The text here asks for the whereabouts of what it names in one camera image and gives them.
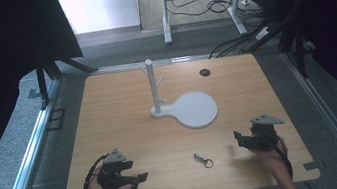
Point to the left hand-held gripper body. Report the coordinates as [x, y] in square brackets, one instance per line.
[111, 176]

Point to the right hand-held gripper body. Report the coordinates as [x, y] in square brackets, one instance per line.
[264, 132]

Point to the person's right hand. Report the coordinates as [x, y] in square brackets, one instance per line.
[272, 158]

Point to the white peg stand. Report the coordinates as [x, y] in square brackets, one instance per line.
[192, 109]

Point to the black tape piece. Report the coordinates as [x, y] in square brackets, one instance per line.
[33, 93]
[311, 165]

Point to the white power strip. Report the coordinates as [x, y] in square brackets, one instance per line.
[262, 33]

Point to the black tripod stand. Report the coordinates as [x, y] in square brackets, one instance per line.
[295, 31]
[48, 68]

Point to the aluminium rail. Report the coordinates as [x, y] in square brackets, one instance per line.
[28, 159]
[125, 67]
[331, 117]

